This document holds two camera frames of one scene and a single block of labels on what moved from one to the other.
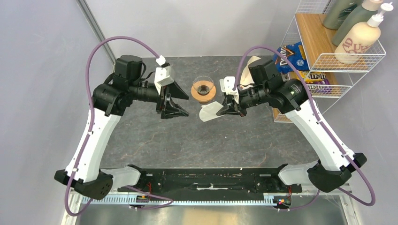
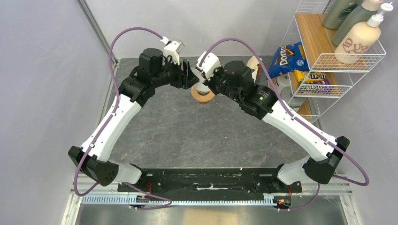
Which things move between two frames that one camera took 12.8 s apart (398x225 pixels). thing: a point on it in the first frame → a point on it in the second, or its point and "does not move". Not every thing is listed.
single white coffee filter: (209, 111) → (201, 87)
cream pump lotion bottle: (359, 41) does not move
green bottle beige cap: (363, 15) does not move
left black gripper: (171, 109) → (185, 79)
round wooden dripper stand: (203, 91) does not move
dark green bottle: (337, 11) does not move
